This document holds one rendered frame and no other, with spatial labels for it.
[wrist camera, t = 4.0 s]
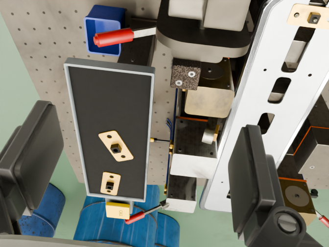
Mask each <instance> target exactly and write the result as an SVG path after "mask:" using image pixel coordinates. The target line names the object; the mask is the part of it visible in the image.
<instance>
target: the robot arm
mask: <svg viewBox="0 0 329 247"><path fill-rule="evenodd" d="M63 149H64V140H63V135H62V131H61V127H60V123H59V118H58V114H57V110H56V106H55V105H52V102H51V101H45V100H37V101H36V103H35V104H34V106H33V108H32V109H31V111H30V113H29V114H28V116H27V118H26V120H25V121H24V123H23V124H22V125H19V126H18V127H16V128H15V130H14V131H13V133H12V135H11V136H10V138H9V139H8V141H7V143H6V144H5V146H4V147H3V149H2V151H1V152H0V247H130V246H121V245H113V244H104V243H95V242H86V241H78V240H69V239H60V238H51V237H40V236H30V235H23V234H22V231H21V228H20V224H19V221H18V220H20V219H21V217H22V215H26V216H31V215H32V213H33V211H34V210H37V209H38V207H39V205H40V203H41V201H42V198H43V196H44V194H45V191H46V189H47V186H48V184H49V182H50V179H51V177H52V175H53V172H54V170H55V168H56V165H57V163H58V161H59V158H60V156H61V154H62V151H63ZM228 176H229V187H230V198H231V209H232V219H233V230H234V233H237V236H238V240H242V241H244V244H245V245H246V247H323V246H322V245H321V244H320V243H318V242H317V241H316V240H315V239H314V238H312V237H311V236H310V235H309V234H308V233H307V232H306V223H305V221H304V219H303V217H302V216H301V215H300V214H299V213H298V212H297V211H296V210H294V209H292V208H290V207H286V206H285V203H284V199H283V195H282V190H281V185H280V181H279V177H278V173H277V169H276V164H275V160H274V157H273V155H271V154H266V153H265V148H264V144H263V139H262V134H261V130H260V126H259V125H252V124H246V126H245V127H242V128H241V130H240V132H239V135H238V138H237V140H236V143H235V146H234V149H233V151H232V154H231V157H230V159H229V162H228Z"/></svg>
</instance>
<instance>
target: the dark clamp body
mask: <svg viewBox="0 0 329 247"><path fill-rule="evenodd" d="M171 55H172V56H173V57H174V58H177V59H185V60H194V61H202V62H211V63H219V62H220V61H221V60H222V58H223V57H221V56H212V55H204V54H195V53H187V52H181V51H177V50H173V49H171Z"/></svg>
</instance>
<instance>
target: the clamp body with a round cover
mask: <svg viewBox="0 0 329 247"><path fill-rule="evenodd" d="M229 59H230V58H229V57H223V58H222V60H221V61H220V62H219V63H211V62H202V61H201V73H200V77H199V82H198V87H197V90H196V91H195V90H186V89H183V91H186V92H185V112H186V113H187V114H192V115H200V116H208V117H217V118H225V117H227V116H228V114H229V111H230V108H231V105H232V102H233V99H234V96H235V92H234V85H233V78H232V71H231V64H230V60H229Z"/></svg>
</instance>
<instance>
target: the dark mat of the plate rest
mask: <svg viewBox="0 0 329 247"><path fill-rule="evenodd" d="M68 68H69V73H70V81H71V87H72V93H73V99H74V105H75V110H76V116H77V122H78V128H79V134H80V140H81V146H82V151H83V157H84V163H85V169H86V175H87V180H88V186H89V192H90V193H94V194H103V195H110V194H105V193H102V192H101V184H102V178H103V172H105V171H106V172H112V173H118V174H120V175H121V177H120V181H119V186H118V190H117V195H115V196H120V197H128V198H140V199H144V184H145V169H146V154H147V139H148V124H149V108H150V94H151V78H152V76H150V75H143V74H131V73H123V72H114V71H106V70H98V69H89V68H81V67H72V66H68ZM110 130H116V131H117V132H118V133H119V135H120V137H121V138H122V140H123V141H124V142H125V144H126V145H127V147H128V148H129V150H130V151H131V153H132V155H133V159H130V160H124V161H117V160H116V159H115V158H114V157H113V155H112V154H111V152H110V151H109V150H108V148H107V147H106V146H105V144H104V143H103V141H102V140H101V138H100V137H99V133H101V132H105V131H110Z"/></svg>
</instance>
